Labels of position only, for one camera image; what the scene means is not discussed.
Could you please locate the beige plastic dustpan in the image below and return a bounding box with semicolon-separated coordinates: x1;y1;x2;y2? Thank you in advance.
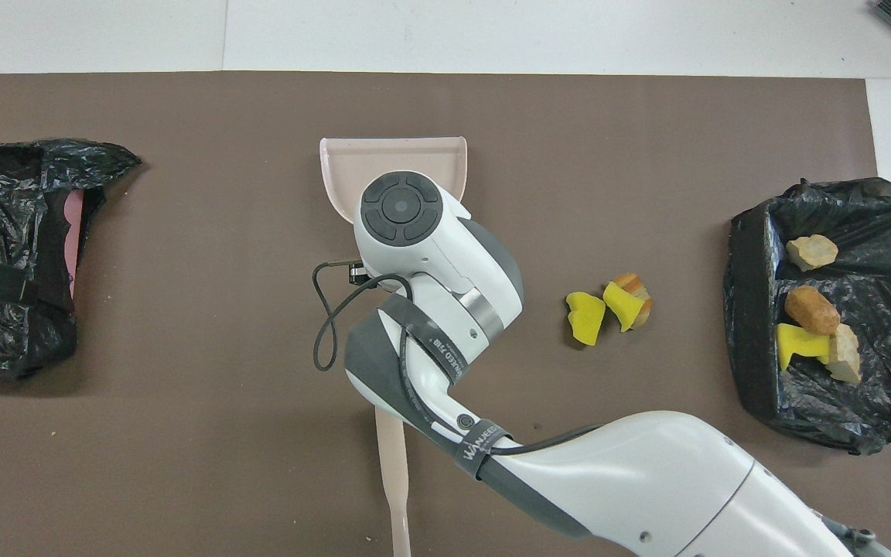
319;137;468;225

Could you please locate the beige hand brush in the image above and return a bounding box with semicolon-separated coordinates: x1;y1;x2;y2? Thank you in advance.
374;406;413;557

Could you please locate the yellow sponge piece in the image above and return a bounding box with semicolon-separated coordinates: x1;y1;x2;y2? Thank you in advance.
603;281;644;333
566;292;607;347
775;323;831;372

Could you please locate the pale bread chunk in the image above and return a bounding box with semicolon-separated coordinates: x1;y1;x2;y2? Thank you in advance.
786;234;839;272

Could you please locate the brown bread roll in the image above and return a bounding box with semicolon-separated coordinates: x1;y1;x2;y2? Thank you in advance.
784;286;841;336

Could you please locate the pink plastic bin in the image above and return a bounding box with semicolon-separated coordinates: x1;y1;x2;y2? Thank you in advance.
64;191;84;299

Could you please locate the bin lined with black bag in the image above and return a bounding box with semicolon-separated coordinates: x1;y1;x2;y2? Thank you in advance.
724;176;891;456

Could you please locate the brown table mat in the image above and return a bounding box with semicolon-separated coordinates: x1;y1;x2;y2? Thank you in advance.
0;71;891;557

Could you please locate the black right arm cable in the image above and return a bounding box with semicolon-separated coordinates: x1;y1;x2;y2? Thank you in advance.
312;261;605;457

